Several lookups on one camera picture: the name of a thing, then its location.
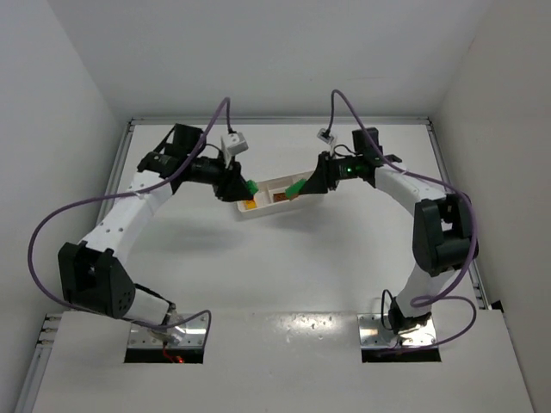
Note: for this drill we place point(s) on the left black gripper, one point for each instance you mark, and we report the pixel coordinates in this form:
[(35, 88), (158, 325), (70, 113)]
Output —
[(228, 182)]

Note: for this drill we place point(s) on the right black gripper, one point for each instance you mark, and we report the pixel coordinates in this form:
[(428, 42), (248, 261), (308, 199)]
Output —
[(325, 173)]

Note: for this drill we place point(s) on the green lego brick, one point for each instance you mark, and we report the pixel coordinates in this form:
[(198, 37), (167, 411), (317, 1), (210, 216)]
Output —
[(252, 187), (296, 187)]

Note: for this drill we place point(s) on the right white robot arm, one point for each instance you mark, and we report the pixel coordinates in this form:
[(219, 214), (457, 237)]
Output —
[(442, 233)]

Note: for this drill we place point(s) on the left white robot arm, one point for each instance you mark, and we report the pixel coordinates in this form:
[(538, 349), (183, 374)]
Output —
[(92, 272)]

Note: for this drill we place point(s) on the white three-compartment tray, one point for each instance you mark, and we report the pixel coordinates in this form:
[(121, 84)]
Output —
[(270, 198)]

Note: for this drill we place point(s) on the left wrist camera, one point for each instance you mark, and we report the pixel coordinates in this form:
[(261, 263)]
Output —
[(232, 144)]

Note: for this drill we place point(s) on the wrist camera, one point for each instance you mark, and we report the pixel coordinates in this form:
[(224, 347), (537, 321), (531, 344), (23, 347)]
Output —
[(232, 144), (326, 136)]

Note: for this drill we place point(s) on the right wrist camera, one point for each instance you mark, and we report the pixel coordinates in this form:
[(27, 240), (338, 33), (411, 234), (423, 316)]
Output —
[(326, 136)]

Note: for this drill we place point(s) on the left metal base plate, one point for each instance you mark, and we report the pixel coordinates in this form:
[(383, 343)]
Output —
[(186, 336)]

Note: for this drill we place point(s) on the metal base plate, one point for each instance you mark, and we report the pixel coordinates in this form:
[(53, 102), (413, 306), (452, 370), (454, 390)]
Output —
[(186, 336), (374, 336)]

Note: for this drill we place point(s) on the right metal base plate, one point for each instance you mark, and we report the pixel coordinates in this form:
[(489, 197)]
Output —
[(374, 336)]

